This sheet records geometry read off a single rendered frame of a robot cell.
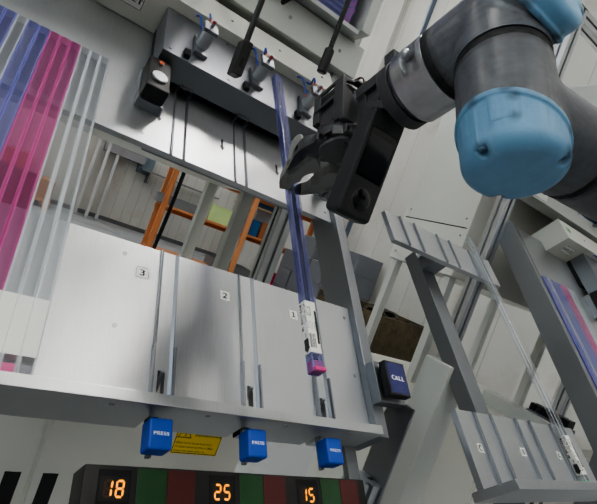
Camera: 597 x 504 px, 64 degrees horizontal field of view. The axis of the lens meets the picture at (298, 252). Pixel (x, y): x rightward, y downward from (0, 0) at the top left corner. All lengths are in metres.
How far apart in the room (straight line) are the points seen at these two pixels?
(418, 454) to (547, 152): 0.67
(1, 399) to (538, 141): 0.47
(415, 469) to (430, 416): 0.10
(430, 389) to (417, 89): 0.58
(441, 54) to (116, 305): 0.41
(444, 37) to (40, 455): 0.79
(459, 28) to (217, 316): 0.40
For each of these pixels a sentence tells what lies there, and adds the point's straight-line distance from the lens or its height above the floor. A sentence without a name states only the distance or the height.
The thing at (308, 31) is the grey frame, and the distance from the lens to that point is 1.09.
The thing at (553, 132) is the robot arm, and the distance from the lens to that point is 0.36.
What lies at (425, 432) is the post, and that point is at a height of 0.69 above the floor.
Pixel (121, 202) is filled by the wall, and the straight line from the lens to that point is 10.32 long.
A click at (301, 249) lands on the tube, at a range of 0.56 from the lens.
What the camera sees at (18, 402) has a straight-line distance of 0.51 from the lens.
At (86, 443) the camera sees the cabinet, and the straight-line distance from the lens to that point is 0.89.
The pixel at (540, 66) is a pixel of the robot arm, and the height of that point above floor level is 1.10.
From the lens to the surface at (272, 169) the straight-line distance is 0.86.
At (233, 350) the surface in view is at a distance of 0.59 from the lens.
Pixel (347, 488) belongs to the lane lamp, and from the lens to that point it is 0.65.
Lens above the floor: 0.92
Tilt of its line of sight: 1 degrees down
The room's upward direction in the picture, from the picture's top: 21 degrees clockwise
